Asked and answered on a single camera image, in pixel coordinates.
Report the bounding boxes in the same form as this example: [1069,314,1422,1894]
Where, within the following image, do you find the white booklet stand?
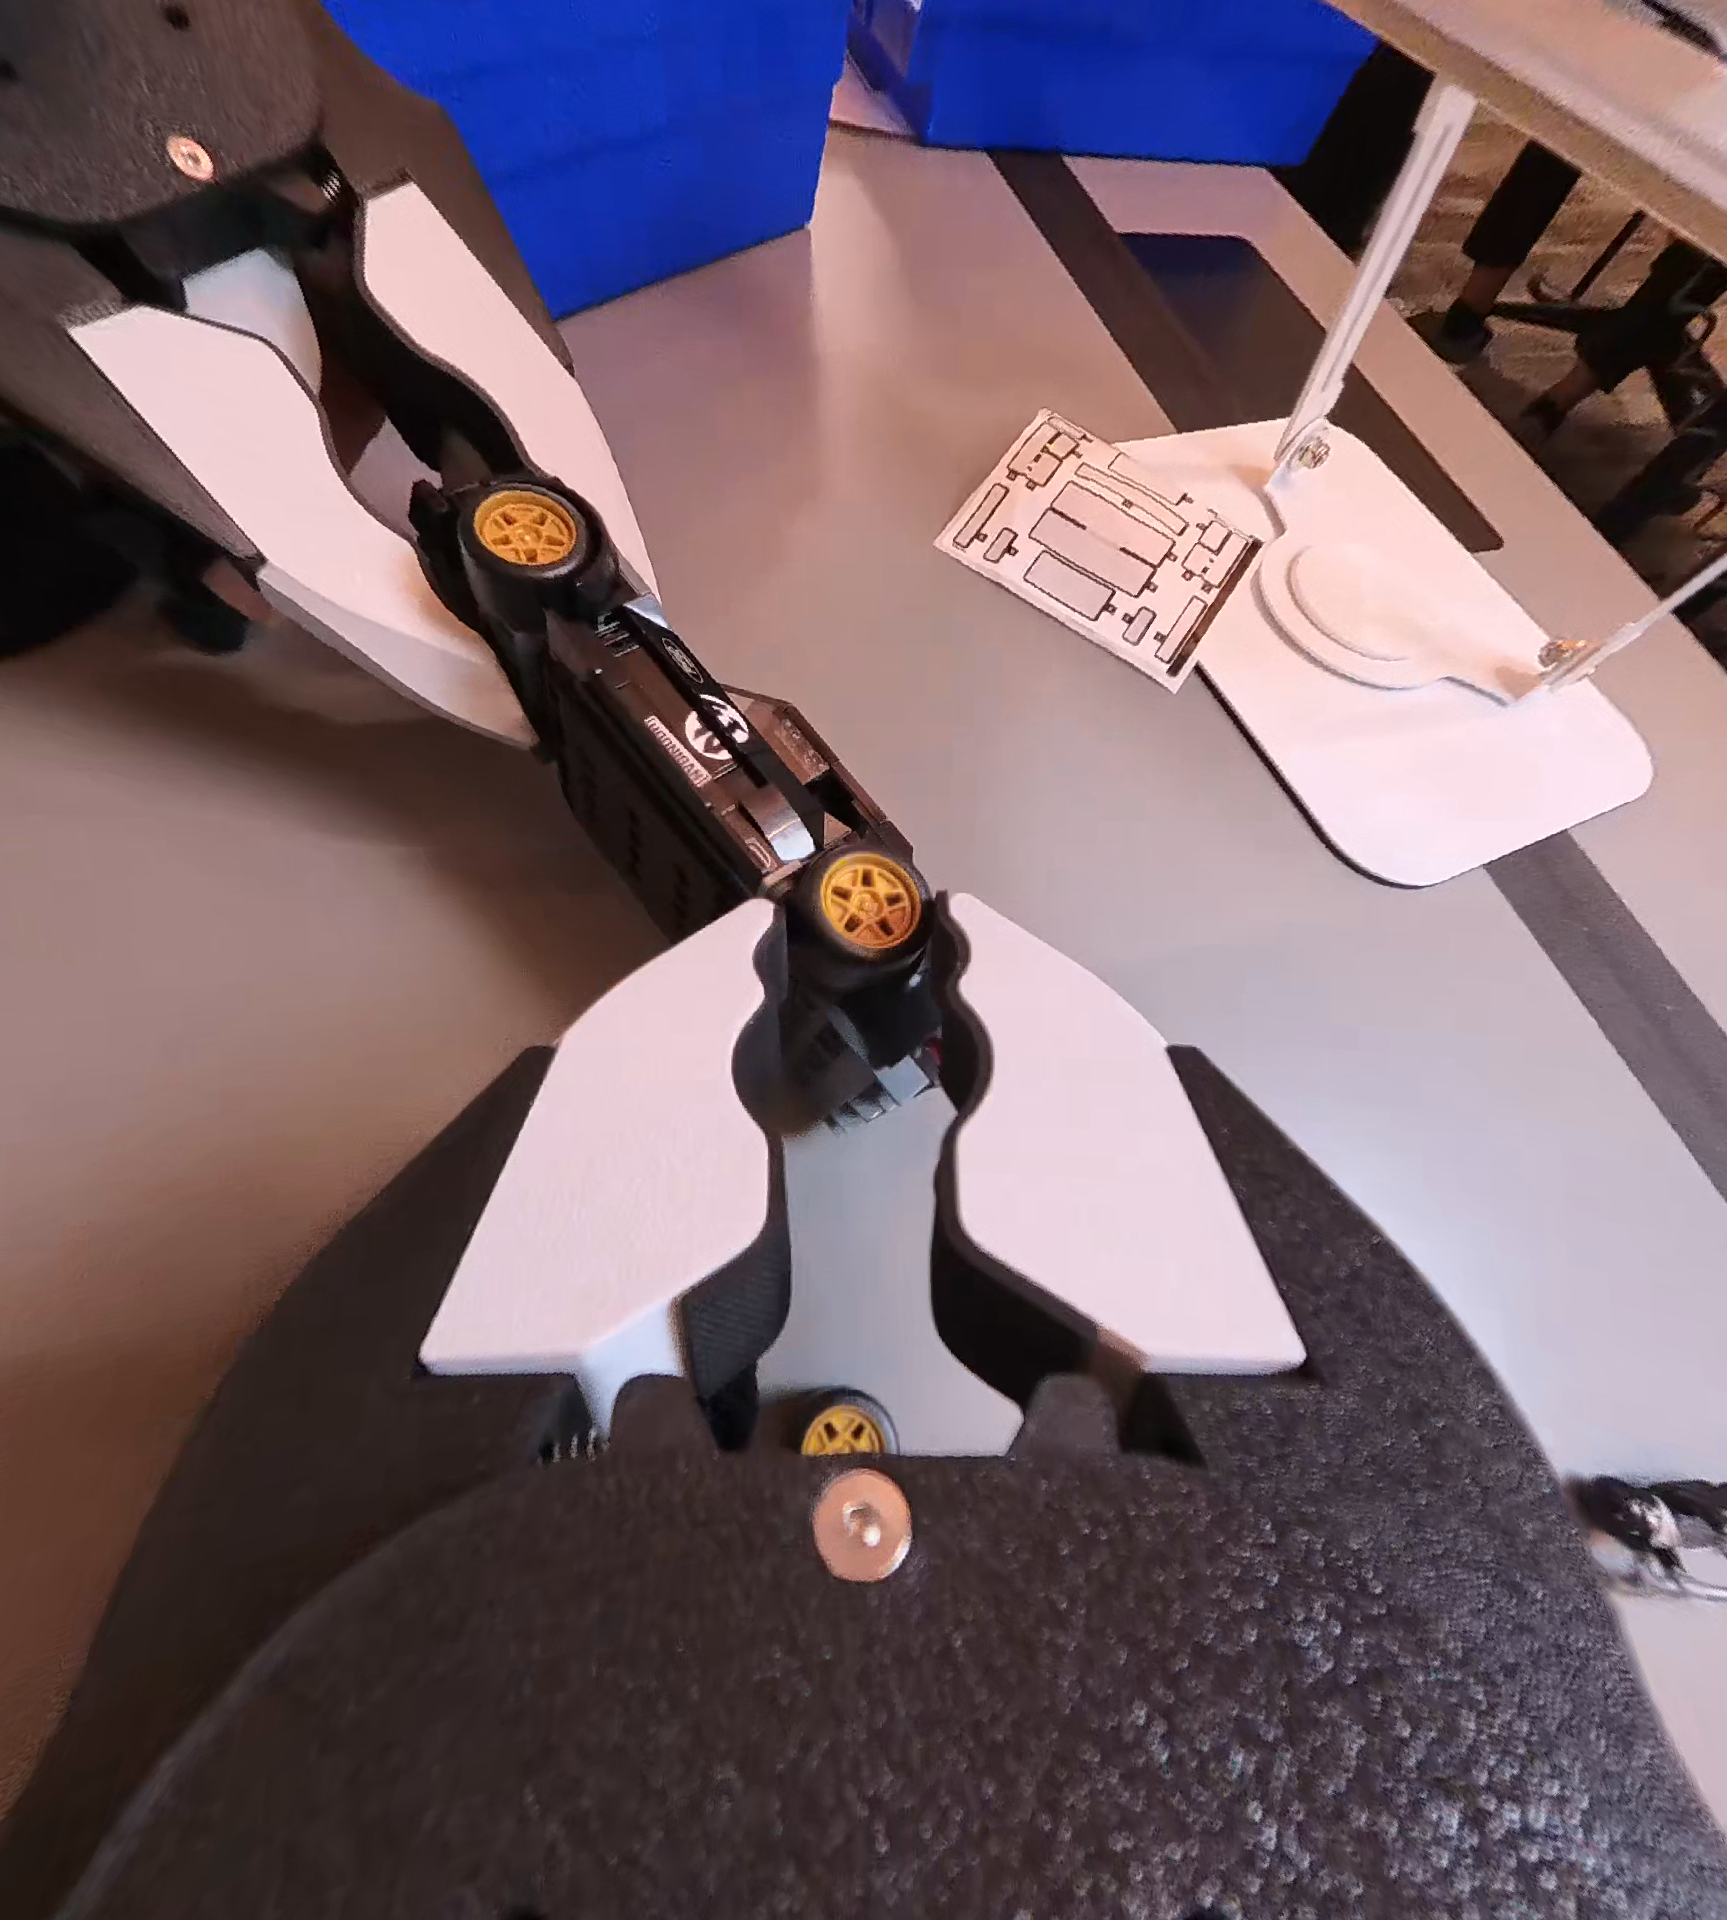
[1119,0,1727,888]

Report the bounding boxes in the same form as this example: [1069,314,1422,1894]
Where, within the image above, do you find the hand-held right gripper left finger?
[419,893,805,1411]

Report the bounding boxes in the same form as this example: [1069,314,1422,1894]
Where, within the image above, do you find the blue storage bin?
[857,0,1388,168]
[323,0,859,318]

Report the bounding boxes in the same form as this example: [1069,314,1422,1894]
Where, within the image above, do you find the small black lego piece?
[1574,1469,1727,1608]

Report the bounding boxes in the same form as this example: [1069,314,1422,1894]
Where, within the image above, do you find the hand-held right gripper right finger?
[929,891,1304,1399]

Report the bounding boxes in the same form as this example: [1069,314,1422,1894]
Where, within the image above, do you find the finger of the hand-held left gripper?
[69,285,549,751]
[353,186,669,602]

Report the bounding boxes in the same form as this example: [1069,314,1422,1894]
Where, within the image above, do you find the black lego car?
[407,466,969,1128]

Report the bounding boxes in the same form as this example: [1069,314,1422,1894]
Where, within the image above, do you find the black lego wheel gold hub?
[803,846,939,962]
[797,1389,901,1466]
[473,479,589,587]

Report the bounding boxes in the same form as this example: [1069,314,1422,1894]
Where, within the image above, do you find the white sticker sheet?
[939,411,1268,691]

